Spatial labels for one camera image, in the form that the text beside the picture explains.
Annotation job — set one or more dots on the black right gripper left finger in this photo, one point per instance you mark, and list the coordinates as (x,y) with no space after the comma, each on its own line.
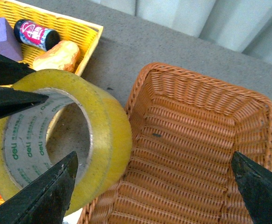
(46,199)

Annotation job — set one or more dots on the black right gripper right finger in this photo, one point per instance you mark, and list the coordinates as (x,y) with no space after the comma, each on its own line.
(254,183)

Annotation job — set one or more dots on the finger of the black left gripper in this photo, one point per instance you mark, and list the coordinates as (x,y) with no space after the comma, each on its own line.
(12,71)
(13,101)

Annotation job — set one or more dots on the yellow packing tape roll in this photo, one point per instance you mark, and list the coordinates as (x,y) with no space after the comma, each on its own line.
(23,153)

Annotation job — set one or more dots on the yellow wicker basket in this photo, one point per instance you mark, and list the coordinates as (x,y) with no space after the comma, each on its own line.
(85,34)

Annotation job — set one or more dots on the brown wicker basket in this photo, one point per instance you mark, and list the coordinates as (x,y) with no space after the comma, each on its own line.
(186,127)

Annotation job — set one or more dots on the purple foam cube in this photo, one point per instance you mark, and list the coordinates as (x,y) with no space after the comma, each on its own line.
(9,46)

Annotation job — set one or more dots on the small pink-labelled can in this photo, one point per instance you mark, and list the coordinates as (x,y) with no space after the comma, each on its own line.
(30,33)

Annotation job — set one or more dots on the toy bread croissant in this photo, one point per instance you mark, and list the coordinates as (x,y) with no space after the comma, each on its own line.
(62,56)

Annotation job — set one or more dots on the white curtain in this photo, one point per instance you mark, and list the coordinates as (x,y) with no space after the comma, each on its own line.
(243,26)

